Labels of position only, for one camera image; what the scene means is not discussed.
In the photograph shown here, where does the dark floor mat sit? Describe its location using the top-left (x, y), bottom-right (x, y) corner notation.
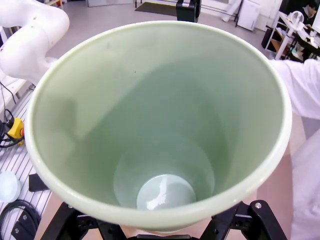
top-left (134, 0), bottom-right (177, 17)

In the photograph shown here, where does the yellow emergency stop button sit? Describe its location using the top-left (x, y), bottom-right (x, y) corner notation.
top-left (5, 117), bottom-right (26, 146)

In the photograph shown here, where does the black box case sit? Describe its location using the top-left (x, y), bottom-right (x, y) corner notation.
top-left (175, 0), bottom-right (202, 25)

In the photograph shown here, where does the thin black floor cable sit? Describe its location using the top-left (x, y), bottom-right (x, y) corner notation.
top-left (0, 81), bottom-right (17, 149)

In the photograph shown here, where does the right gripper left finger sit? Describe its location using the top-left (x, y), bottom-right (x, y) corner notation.
top-left (31, 200), bottom-right (130, 240)

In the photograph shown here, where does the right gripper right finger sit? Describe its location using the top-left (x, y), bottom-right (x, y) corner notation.
top-left (198, 199), bottom-right (289, 240)

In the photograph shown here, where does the grey ribbed aluminium base plate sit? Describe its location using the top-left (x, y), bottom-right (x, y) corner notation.
top-left (0, 89), bottom-right (61, 240)

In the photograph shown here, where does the tall pale green cup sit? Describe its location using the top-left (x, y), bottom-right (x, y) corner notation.
top-left (24, 20), bottom-right (293, 235)

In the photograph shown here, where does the white round dome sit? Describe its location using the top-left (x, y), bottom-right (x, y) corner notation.
top-left (0, 170), bottom-right (22, 202)

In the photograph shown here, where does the cluttered metal shelf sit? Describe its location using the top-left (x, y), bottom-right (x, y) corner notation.
top-left (260, 9), bottom-right (320, 63)

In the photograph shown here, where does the person in white hooded coat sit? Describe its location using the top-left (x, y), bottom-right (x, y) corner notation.
top-left (290, 128), bottom-right (320, 240)

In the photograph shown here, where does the black bracket block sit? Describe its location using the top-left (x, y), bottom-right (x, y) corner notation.
top-left (28, 173), bottom-right (52, 193)

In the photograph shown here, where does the white cabinet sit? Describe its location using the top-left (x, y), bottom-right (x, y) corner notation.
top-left (235, 0), bottom-right (261, 31)

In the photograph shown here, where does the seated person with black hair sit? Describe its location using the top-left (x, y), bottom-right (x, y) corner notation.
top-left (300, 0), bottom-right (319, 26)

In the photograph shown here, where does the black cable coil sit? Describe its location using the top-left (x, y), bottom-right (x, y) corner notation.
top-left (0, 199), bottom-right (43, 240)

